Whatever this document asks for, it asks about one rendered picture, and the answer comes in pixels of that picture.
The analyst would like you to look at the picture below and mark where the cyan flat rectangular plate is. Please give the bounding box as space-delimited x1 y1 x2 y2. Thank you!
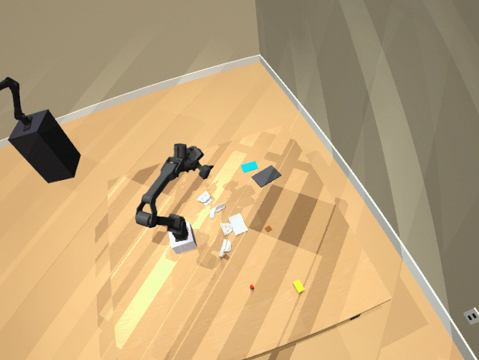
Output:
241 161 258 173

